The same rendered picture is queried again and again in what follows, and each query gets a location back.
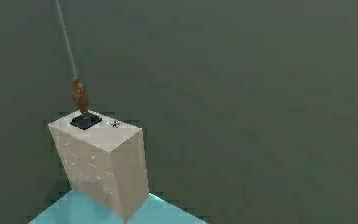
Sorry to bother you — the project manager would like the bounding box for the white chest of drawers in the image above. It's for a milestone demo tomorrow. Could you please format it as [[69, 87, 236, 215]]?
[[47, 109, 150, 224]]

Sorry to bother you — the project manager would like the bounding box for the brown statue on black base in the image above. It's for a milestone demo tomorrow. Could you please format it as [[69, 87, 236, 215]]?
[[69, 77, 103, 131]]

